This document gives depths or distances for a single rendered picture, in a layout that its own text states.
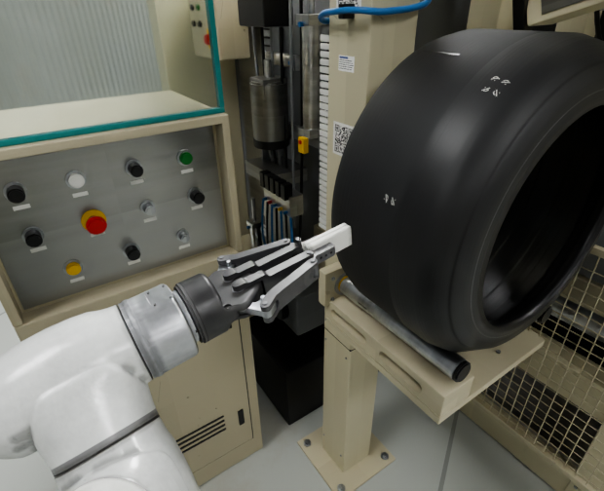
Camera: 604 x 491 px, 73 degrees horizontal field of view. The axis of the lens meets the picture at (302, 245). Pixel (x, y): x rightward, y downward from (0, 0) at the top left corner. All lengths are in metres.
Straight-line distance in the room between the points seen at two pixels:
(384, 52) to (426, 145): 0.35
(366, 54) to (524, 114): 0.38
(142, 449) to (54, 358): 0.12
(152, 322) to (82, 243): 0.63
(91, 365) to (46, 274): 0.66
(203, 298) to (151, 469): 0.16
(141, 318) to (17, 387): 0.11
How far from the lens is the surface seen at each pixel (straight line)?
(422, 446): 1.83
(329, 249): 0.53
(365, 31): 0.88
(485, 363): 1.02
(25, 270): 1.07
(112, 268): 1.10
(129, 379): 0.45
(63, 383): 0.44
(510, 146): 0.58
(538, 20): 1.13
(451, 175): 0.56
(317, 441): 1.78
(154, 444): 0.45
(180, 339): 0.45
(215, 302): 0.46
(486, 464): 1.86
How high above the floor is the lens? 1.49
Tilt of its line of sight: 31 degrees down
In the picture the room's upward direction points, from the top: 1 degrees counter-clockwise
